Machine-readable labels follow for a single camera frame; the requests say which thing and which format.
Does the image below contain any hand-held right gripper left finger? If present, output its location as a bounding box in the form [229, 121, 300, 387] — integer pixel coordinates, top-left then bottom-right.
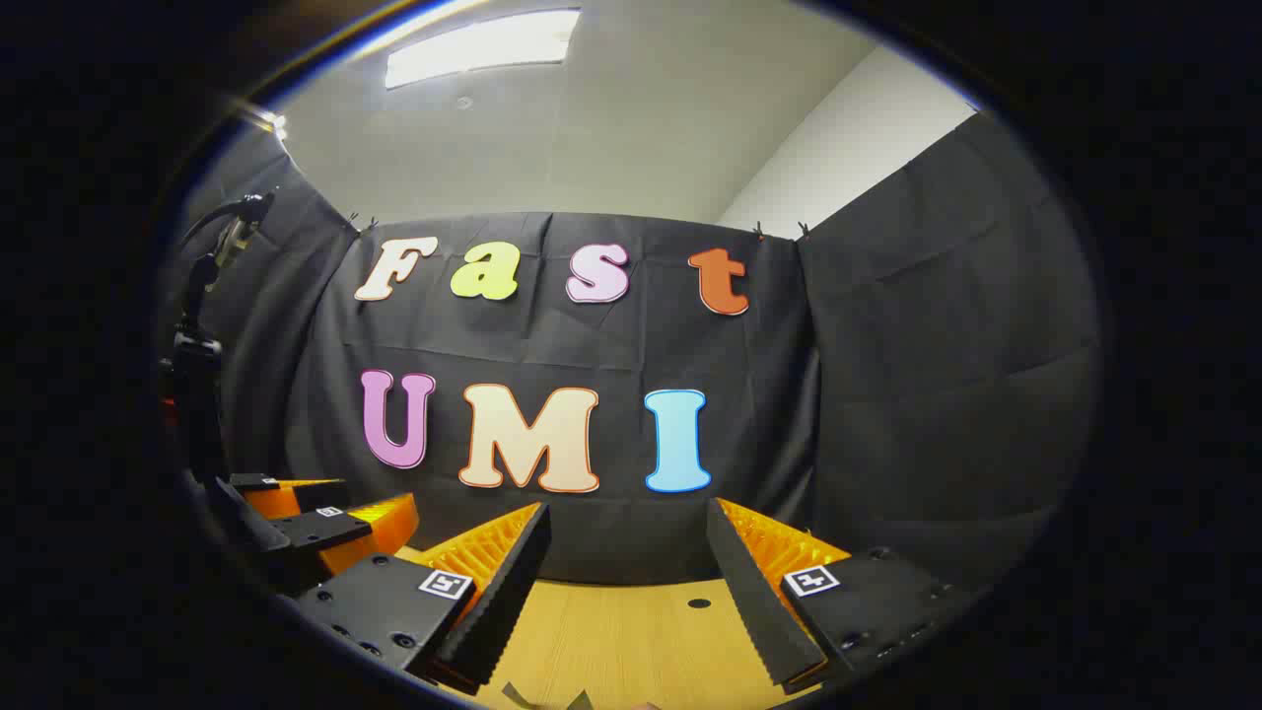
[296, 501, 553, 694]

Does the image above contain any black backdrop cloth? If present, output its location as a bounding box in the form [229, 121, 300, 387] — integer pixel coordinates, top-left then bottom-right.
[158, 108, 1105, 593]

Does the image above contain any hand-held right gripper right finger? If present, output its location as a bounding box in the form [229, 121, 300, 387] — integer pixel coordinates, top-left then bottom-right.
[705, 496, 973, 689]

